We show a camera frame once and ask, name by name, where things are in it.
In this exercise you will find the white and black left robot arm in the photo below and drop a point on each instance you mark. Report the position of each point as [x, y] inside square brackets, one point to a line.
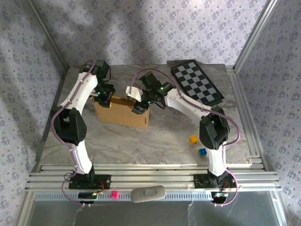
[80, 94]

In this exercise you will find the aluminium side rail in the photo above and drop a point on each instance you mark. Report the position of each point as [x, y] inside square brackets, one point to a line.
[258, 162]

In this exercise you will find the brown cardboard paper box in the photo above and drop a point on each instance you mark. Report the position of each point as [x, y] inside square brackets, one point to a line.
[120, 115]

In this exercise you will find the blue toy brick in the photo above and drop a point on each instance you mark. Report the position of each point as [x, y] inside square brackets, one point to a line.
[203, 152]

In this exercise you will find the grey oval stone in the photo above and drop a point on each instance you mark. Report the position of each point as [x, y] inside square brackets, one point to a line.
[148, 194]

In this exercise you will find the black and grey chessboard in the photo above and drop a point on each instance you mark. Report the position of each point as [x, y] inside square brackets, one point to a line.
[197, 82]

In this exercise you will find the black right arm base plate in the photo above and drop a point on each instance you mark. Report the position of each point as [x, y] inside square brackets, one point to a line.
[200, 181]

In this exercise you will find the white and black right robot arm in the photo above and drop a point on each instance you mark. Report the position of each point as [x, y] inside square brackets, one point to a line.
[185, 103]

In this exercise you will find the aluminium mounting rails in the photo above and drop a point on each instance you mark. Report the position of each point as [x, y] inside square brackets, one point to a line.
[152, 176]

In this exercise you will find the yellow toy brick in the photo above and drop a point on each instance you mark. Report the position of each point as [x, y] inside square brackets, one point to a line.
[193, 139]

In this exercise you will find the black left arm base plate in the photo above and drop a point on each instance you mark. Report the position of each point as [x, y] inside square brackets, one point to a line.
[103, 181]

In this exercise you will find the aluminium frame post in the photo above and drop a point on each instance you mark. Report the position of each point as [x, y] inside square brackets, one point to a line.
[255, 33]
[48, 33]

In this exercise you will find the grey metal sheet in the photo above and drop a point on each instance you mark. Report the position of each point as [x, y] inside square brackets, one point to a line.
[141, 214]

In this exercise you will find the pink toy brick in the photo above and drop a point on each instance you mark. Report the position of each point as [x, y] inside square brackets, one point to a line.
[115, 195]

